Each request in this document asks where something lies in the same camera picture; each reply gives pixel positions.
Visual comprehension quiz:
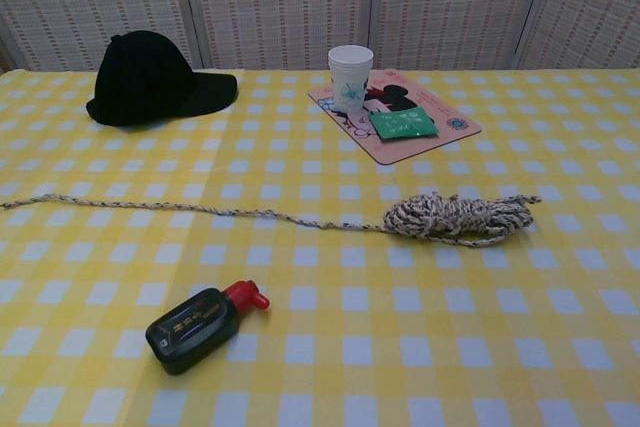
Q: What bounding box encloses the pink cartoon mouse pad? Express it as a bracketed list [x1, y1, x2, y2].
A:
[307, 68, 484, 167]

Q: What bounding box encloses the yellow checked tablecloth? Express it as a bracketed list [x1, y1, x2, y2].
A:
[0, 66, 640, 427]

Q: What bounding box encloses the white paper cup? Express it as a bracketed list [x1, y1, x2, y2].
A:
[327, 45, 375, 113]

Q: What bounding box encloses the woven bamboo folding screen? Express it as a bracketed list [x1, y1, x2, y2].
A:
[0, 0, 640, 73]

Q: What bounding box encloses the speckled beige braided rope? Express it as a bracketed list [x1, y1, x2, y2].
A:
[0, 190, 543, 250]

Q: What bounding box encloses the black baseball cap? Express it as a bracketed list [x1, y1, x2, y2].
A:
[85, 29, 239, 127]

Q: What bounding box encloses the black ink bottle red cap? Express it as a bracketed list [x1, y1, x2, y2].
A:
[144, 280, 271, 377]

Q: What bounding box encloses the green sachet packet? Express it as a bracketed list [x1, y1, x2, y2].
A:
[368, 107, 440, 140]

